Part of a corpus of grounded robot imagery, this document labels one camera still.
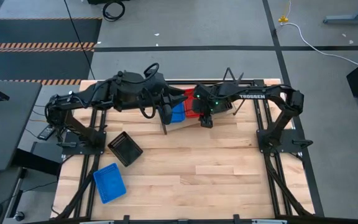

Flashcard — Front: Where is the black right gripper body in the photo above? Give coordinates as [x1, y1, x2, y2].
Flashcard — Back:
[193, 83, 221, 116]

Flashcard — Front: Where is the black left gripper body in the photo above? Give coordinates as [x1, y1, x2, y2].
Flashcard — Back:
[149, 81, 175, 110]

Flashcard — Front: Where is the blue plastic basket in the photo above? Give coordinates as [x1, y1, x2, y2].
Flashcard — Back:
[93, 162, 127, 205]
[170, 101, 186, 124]

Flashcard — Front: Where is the red plastic basket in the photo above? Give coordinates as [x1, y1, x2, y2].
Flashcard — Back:
[183, 88, 203, 119]

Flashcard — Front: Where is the black plastic basket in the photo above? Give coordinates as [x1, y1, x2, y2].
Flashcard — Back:
[107, 131, 144, 168]

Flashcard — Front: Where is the black remote control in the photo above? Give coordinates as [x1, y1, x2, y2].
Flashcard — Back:
[37, 124, 56, 141]

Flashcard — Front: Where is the black box under desk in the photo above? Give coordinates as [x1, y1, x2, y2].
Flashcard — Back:
[12, 141, 63, 175]

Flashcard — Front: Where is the black hazard striped floor mat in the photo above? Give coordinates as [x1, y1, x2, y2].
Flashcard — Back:
[0, 17, 103, 86]

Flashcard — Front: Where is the dark grey desk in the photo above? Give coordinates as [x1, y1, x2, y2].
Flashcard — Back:
[0, 80, 43, 171]

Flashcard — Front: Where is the grey metal desk leg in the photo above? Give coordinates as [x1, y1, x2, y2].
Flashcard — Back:
[323, 0, 358, 25]

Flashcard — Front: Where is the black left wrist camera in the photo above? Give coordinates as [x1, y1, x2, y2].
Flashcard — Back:
[161, 103, 174, 126]

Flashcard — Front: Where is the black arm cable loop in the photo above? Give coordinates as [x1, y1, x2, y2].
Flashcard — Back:
[137, 88, 157, 119]

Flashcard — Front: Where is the black aluminium table frame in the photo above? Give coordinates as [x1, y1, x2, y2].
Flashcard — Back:
[54, 79, 323, 224]

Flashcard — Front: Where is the coiled black cable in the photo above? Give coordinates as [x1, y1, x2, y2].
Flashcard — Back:
[102, 0, 126, 22]

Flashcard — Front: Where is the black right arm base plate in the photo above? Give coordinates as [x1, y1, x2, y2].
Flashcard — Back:
[256, 128, 306, 154]

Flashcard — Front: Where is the black hanging cable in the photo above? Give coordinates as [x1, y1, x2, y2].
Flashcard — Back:
[62, 0, 96, 81]

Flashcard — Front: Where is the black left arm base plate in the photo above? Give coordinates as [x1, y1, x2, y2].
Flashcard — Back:
[61, 129, 108, 156]

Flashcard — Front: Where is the white floor cable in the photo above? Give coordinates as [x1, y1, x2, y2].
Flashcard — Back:
[280, 21, 358, 66]

